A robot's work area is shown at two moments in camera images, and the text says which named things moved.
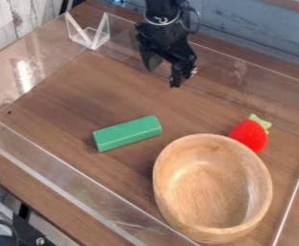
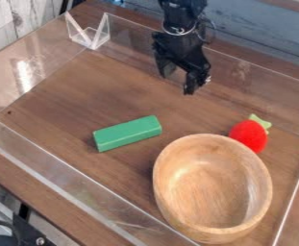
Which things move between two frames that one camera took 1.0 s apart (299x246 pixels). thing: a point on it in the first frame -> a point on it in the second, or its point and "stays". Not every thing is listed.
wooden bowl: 212,188 stays
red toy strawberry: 250,132 stays
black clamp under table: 27,234 stays
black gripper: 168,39 -> 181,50
